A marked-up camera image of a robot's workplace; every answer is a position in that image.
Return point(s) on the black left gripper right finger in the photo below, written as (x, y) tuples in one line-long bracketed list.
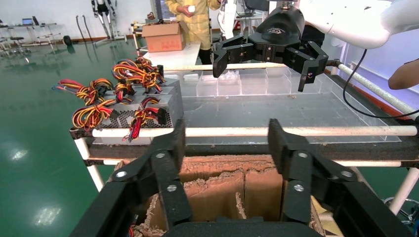
[(298, 170)]

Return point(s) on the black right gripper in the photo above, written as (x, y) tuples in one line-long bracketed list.
[(278, 32)]

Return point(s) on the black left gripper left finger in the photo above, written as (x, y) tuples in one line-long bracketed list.
[(163, 170)]

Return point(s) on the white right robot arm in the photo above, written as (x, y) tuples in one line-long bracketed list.
[(353, 19)]

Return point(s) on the black office chair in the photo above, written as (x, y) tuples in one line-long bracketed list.
[(255, 5)]

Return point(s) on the clear acrylic divider tray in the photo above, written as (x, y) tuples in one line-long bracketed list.
[(294, 111)]

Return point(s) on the white robot body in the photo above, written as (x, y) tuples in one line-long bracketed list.
[(227, 18)]

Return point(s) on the torn brown cardboard divider box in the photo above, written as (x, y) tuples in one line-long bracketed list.
[(222, 196)]

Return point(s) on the person in yellow coat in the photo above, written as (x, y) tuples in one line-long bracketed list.
[(199, 23)]

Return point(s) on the small white object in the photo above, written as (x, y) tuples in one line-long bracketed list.
[(192, 8)]

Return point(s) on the white work table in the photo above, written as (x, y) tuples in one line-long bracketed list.
[(176, 57)]

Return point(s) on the open brown cardboard box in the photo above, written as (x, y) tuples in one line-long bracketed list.
[(163, 39)]

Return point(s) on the small pipe stand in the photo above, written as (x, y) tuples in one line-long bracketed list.
[(135, 39)]

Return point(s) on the black wheel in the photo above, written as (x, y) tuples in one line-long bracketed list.
[(67, 40)]

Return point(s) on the black and white humanoid robot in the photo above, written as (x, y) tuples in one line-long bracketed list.
[(103, 8)]

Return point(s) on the grey metal desk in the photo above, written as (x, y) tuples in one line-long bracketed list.
[(36, 27)]

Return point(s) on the small laptop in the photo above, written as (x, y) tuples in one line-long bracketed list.
[(27, 21)]

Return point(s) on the white pipe rack frame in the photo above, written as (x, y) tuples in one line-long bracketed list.
[(229, 131)]

